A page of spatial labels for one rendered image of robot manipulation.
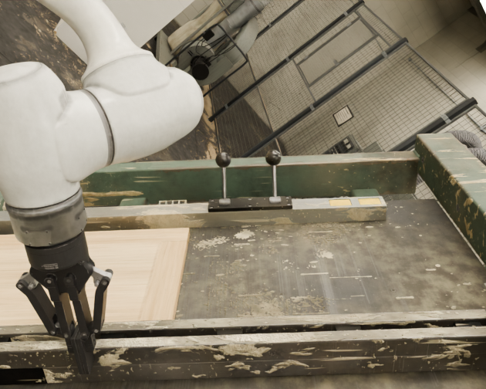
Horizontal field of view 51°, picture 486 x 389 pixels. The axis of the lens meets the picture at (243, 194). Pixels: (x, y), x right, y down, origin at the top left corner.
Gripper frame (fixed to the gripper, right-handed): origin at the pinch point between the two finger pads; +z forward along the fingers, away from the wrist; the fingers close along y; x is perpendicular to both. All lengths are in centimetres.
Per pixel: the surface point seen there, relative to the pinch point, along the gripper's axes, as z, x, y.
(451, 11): 85, 917, 400
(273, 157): -6, 54, 31
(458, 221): 6, 43, 72
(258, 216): 6, 48, 27
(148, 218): 5.4, 48.1, 0.8
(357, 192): 12, 70, 55
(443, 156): -2, 62, 74
